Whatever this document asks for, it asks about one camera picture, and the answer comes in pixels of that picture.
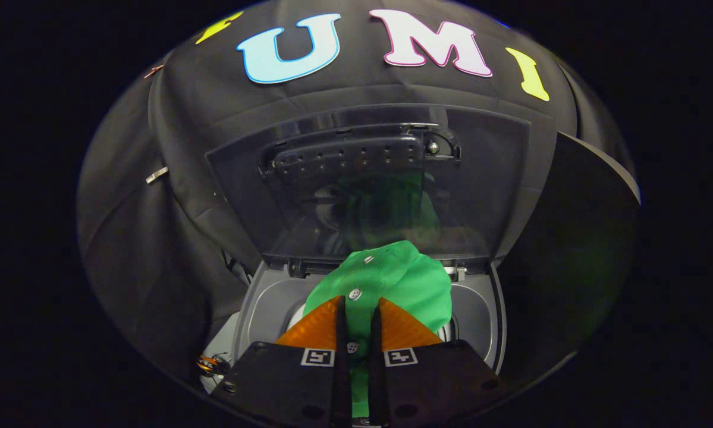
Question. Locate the grey beige cabinet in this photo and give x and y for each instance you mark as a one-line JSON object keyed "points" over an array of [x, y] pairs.
{"points": [[570, 238]]}

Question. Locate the small red clip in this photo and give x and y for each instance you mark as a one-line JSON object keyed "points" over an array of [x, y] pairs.
{"points": [[153, 71]]}

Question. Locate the small orange black object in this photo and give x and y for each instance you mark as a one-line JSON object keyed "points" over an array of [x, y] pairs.
{"points": [[211, 364]]}

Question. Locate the small silver clip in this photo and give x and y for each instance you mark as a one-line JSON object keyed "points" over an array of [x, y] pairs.
{"points": [[157, 174]]}

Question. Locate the black backdrop cloth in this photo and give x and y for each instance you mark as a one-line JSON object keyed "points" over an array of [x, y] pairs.
{"points": [[172, 196]]}

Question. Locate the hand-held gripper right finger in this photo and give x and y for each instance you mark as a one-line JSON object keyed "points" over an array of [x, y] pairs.
{"points": [[433, 380]]}

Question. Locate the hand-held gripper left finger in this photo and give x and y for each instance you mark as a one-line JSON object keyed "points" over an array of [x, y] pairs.
{"points": [[297, 380]]}

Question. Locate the green polo shirt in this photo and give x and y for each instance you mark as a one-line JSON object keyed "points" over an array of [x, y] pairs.
{"points": [[404, 279]]}

